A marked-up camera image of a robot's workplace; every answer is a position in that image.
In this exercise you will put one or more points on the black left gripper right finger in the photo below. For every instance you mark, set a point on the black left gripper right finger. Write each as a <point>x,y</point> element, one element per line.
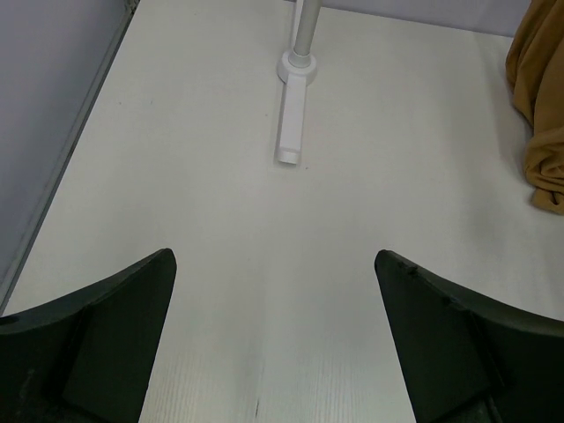
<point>466,357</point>

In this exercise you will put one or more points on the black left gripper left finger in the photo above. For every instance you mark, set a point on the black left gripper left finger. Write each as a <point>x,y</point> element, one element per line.
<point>88,355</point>

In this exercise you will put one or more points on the brown tank top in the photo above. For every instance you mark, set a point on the brown tank top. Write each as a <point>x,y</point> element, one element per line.
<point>534,71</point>

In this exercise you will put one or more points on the white and metal clothes rack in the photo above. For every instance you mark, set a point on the white and metal clothes rack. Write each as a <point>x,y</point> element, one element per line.
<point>297,69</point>

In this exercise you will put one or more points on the left aluminium frame post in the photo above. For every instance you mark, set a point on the left aluminium frame post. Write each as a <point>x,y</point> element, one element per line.
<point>55,56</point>

